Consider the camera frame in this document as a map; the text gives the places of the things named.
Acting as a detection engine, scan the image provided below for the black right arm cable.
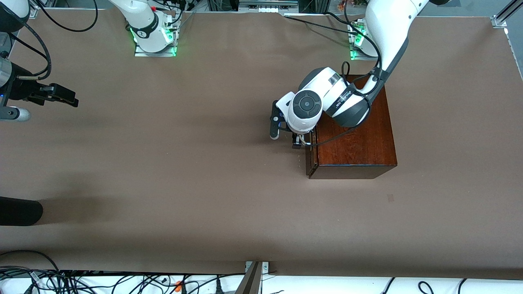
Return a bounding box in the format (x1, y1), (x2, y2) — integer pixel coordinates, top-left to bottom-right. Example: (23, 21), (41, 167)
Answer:
(16, 0), (98, 80)

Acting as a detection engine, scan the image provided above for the black cable to arm base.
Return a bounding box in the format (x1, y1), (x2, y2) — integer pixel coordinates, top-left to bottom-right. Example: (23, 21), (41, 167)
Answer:
(284, 13), (361, 36)

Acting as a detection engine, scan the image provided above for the black cylinder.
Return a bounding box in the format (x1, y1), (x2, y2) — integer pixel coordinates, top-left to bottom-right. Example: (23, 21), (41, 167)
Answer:
(0, 196), (43, 226)

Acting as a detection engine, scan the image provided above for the brown paper table cover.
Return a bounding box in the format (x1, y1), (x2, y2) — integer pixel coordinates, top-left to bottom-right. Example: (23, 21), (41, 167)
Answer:
(0, 8), (523, 280)

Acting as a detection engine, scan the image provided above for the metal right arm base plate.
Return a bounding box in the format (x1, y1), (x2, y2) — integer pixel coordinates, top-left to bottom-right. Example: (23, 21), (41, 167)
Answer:
(135, 12), (177, 57)

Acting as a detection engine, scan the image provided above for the black looping cable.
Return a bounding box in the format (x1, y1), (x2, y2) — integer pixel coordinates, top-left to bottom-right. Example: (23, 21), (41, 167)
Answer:
(0, 250), (62, 282)

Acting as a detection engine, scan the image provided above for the dark brown wooden cabinet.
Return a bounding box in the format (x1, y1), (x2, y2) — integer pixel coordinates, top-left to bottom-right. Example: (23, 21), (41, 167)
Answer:
(308, 74), (398, 179)

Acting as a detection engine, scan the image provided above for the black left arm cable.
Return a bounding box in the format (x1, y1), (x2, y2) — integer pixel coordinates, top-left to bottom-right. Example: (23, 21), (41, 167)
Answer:
(311, 61), (387, 147)

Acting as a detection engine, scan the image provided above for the aluminium frame profile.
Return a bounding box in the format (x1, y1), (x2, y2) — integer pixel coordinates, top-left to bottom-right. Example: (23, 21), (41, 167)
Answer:
(492, 0), (523, 29)

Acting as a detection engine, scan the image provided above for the metal bracket with dark bar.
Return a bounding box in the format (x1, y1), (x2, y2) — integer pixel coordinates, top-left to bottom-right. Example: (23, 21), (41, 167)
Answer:
(235, 261), (270, 294)

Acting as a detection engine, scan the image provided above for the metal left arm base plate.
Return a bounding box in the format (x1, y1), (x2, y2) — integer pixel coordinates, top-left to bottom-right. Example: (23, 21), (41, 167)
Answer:
(349, 20), (378, 61)

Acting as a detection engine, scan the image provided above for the tangled black cable bundle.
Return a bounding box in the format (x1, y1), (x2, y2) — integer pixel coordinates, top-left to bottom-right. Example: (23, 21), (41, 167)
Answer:
(0, 267), (246, 294)

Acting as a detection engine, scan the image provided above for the wooden drawer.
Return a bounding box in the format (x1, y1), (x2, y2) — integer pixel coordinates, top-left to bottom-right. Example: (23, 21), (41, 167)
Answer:
(306, 137), (317, 177)

